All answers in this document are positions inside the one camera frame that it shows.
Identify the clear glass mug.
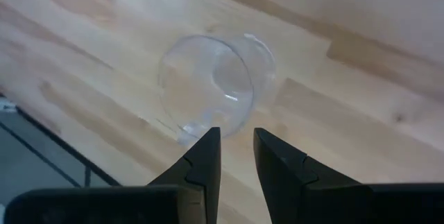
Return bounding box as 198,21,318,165
157,33,278,147

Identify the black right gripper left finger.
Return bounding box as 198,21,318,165
4,126,222,224

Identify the black aluminium table frame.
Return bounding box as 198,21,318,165
0,94,121,188

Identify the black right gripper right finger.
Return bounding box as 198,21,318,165
253,127,444,224

